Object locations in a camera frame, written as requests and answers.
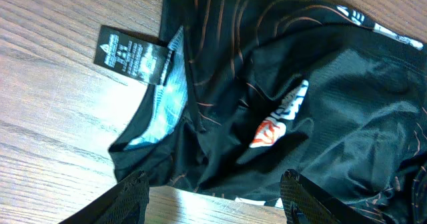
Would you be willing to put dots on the black orange-patterned jersey shirt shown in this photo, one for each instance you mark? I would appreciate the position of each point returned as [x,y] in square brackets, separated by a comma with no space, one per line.
[243,90]

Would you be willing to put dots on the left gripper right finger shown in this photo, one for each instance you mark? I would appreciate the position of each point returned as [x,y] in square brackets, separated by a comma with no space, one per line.
[305,202]

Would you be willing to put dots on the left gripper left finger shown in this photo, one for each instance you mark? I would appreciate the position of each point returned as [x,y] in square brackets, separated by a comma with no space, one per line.
[125,203]

